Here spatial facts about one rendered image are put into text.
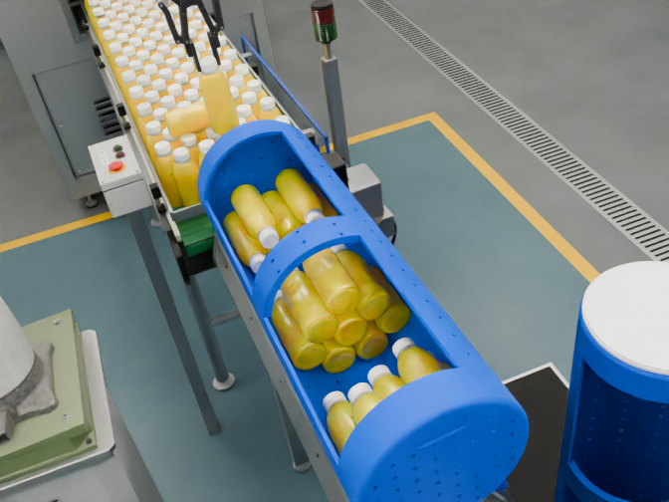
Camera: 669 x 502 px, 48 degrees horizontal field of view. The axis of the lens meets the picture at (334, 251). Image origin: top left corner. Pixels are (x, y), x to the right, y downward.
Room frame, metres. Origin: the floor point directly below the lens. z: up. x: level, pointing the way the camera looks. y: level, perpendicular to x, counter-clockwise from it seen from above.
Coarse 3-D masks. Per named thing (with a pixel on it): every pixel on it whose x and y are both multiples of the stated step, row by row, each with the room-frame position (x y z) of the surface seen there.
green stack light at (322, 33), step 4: (328, 24) 1.93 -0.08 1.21; (332, 24) 1.93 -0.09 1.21; (316, 28) 1.94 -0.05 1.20; (320, 28) 1.93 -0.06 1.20; (324, 28) 1.93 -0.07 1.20; (328, 28) 1.93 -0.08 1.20; (332, 28) 1.93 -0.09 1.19; (316, 32) 1.94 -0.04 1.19; (320, 32) 1.93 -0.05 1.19; (324, 32) 1.93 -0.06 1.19; (328, 32) 1.93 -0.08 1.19; (332, 32) 1.93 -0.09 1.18; (336, 32) 1.96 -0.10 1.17; (316, 36) 1.94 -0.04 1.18; (320, 36) 1.93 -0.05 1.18; (324, 36) 1.93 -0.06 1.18; (328, 36) 1.93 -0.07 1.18; (332, 36) 1.93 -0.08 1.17; (336, 36) 1.95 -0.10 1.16; (316, 40) 1.95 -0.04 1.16; (320, 40) 1.93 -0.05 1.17; (324, 40) 1.93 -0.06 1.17; (328, 40) 1.93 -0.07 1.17; (332, 40) 1.93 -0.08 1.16
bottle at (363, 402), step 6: (360, 396) 0.74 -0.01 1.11; (366, 396) 0.74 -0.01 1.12; (372, 396) 0.73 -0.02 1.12; (378, 396) 0.74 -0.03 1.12; (354, 402) 0.74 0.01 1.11; (360, 402) 0.73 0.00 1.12; (366, 402) 0.72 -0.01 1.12; (372, 402) 0.72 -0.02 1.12; (378, 402) 0.72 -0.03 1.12; (354, 408) 0.73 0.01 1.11; (360, 408) 0.72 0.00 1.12; (366, 408) 0.71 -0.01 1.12; (354, 414) 0.72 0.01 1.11; (360, 414) 0.71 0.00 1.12; (354, 420) 0.71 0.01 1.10
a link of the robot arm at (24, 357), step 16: (0, 304) 0.95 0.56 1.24; (0, 320) 0.92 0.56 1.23; (16, 320) 0.97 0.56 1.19; (0, 336) 0.90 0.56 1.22; (16, 336) 0.93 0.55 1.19; (0, 352) 0.89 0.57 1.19; (16, 352) 0.91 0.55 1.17; (32, 352) 0.95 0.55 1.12; (0, 368) 0.87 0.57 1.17; (16, 368) 0.89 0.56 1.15; (0, 384) 0.86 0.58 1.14; (16, 384) 0.88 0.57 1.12
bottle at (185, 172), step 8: (184, 160) 1.60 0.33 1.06; (192, 160) 1.61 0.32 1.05; (176, 168) 1.60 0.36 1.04; (184, 168) 1.59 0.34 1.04; (192, 168) 1.60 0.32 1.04; (176, 176) 1.59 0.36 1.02; (184, 176) 1.59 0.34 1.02; (192, 176) 1.59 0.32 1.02; (176, 184) 1.61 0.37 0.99; (184, 184) 1.59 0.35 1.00; (192, 184) 1.59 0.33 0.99; (184, 192) 1.59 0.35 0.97; (192, 192) 1.59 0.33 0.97; (184, 200) 1.59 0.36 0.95; (192, 200) 1.58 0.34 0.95
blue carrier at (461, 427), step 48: (240, 144) 1.42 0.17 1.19; (288, 144) 1.45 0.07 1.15; (336, 192) 1.16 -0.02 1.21; (288, 240) 1.02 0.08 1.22; (336, 240) 0.99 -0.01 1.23; (384, 240) 1.02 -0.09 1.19; (432, 336) 0.75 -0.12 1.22; (336, 384) 0.90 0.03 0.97; (432, 384) 0.65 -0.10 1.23; (480, 384) 0.65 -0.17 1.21; (384, 432) 0.60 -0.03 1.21; (432, 432) 0.60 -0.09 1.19; (480, 432) 0.62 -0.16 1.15; (528, 432) 0.64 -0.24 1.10; (384, 480) 0.57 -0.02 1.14; (432, 480) 0.60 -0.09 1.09; (480, 480) 0.62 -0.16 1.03
